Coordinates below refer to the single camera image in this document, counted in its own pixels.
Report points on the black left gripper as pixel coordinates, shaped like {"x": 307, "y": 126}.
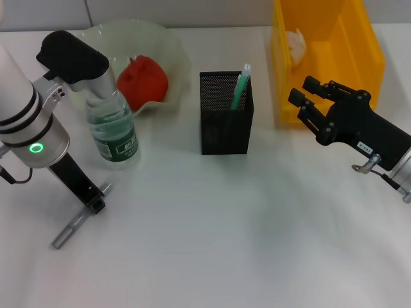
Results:
{"x": 74, "y": 176}

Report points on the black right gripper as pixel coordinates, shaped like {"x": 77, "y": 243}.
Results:
{"x": 359, "y": 125}

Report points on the grey pen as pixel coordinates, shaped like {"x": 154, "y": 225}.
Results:
{"x": 67, "y": 232}

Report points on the white paper ball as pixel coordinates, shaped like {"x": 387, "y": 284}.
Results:
{"x": 295, "y": 45}

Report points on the clear green-label water bottle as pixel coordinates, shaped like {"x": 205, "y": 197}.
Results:
{"x": 118, "y": 141}

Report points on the green utility knife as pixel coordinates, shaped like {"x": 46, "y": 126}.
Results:
{"x": 239, "y": 93}

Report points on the red-orange fruit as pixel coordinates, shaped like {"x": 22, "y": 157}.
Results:
{"x": 144, "y": 83}

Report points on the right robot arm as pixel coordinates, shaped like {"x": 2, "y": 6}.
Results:
{"x": 404, "y": 179}

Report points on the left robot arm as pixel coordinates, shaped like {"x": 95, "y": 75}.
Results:
{"x": 22, "y": 122}

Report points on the black mesh pen holder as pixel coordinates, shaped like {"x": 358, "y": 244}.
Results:
{"x": 224, "y": 134}

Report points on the pale green glass fruit plate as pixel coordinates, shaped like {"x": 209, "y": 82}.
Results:
{"x": 154, "y": 41}

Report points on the yellow plastic bin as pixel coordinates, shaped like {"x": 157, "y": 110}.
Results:
{"x": 337, "y": 48}

